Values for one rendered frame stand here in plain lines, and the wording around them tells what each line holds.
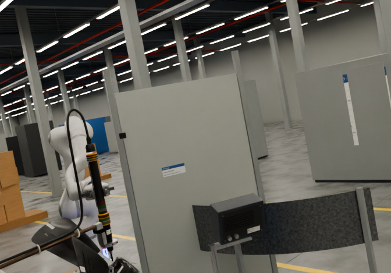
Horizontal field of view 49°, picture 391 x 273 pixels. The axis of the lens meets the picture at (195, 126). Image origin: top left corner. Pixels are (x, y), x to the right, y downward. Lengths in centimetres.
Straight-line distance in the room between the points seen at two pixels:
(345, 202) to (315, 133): 472
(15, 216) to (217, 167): 685
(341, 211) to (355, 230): 18
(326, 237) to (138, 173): 154
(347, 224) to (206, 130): 136
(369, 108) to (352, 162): 98
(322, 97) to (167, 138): 463
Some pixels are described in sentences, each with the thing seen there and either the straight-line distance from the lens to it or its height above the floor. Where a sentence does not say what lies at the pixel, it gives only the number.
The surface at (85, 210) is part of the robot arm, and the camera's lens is 239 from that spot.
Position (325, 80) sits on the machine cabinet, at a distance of 778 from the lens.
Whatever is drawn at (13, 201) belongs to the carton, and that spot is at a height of 53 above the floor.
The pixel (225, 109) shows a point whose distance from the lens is 380.
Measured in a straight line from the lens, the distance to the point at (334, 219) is 340.
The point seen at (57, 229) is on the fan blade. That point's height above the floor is 140.
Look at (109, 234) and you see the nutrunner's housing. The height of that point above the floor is 134.
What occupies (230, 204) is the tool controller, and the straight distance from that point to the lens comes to 227.
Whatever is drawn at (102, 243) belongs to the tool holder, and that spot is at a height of 132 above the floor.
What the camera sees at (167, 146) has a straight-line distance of 363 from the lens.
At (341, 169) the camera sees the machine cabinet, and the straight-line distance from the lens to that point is 792.
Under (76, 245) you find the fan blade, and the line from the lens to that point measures 145.
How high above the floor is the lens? 176
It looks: 2 degrees down
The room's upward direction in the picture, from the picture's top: 11 degrees counter-clockwise
